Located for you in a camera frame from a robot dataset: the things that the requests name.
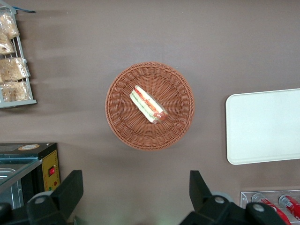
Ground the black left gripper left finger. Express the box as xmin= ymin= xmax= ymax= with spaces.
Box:
xmin=0 ymin=170 xmax=84 ymax=225

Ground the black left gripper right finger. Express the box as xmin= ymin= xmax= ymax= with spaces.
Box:
xmin=179 ymin=170 xmax=288 ymax=225

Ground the cream plastic tray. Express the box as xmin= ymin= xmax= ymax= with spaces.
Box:
xmin=225 ymin=88 xmax=300 ymax=165

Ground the black food warmer yellow panel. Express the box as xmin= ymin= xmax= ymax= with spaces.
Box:
xmin=0 ymin=142 xmax=61 ymax=210

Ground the clear acrylic bottle rack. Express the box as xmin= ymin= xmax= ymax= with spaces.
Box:
xmin=240 ymin=190 xmax=300 ymax=225

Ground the brown round wicker basket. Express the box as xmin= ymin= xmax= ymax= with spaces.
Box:
xmin=105 ymin=61 xmax=195 ymax=151

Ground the red cola bottle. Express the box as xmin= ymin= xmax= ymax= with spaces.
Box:
xmin=251 ymin=193 xmax=293 ymax=225
xmin=278 ymin=194 xmax=300 ymax=216

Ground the wrapped triangle sandwich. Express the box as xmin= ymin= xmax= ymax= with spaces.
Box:
xmin=130 ymin=85 xmax=168 ymax=124

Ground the clear bag of puffed snacks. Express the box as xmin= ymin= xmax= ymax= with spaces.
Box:
xmin=0 ymin=13 xmax=20 ymax=39
xmin=0 ymin=57 xmax=31 ymax=83
xmin=0 ymin=34 xmax=16 ymax=56
xmin=0 ymin=81 xmax=30 ymax=103

